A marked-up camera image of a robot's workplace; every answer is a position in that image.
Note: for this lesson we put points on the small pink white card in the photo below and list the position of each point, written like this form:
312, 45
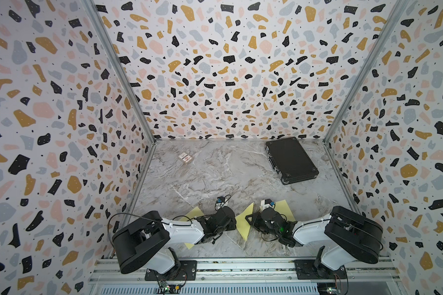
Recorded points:
185, 157

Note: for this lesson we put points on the aluminium mounting rail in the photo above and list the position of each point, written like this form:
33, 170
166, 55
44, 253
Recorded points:
251, 276

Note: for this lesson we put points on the small green circuit board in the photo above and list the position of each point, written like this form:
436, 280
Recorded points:
166, 289

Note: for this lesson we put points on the black hard case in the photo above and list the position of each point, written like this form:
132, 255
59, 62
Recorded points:
290, 161

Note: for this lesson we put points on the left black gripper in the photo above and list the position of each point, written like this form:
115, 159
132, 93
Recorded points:
232, 225

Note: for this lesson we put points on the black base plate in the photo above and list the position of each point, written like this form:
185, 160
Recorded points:
306, 269
184, 270

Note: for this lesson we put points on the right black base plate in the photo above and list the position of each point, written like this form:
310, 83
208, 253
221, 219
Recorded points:
306, 269

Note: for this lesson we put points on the yellow square paper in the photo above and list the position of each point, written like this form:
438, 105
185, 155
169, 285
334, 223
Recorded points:
192, 215
242, 226
284, 210

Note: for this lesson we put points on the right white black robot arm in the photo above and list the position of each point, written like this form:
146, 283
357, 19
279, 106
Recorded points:
354, 237

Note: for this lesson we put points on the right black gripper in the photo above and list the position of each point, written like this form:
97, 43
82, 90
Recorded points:
255, 217

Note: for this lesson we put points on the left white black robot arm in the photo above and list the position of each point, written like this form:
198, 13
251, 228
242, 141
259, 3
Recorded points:
145, 242

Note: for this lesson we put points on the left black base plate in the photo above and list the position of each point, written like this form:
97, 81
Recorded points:
184, 270

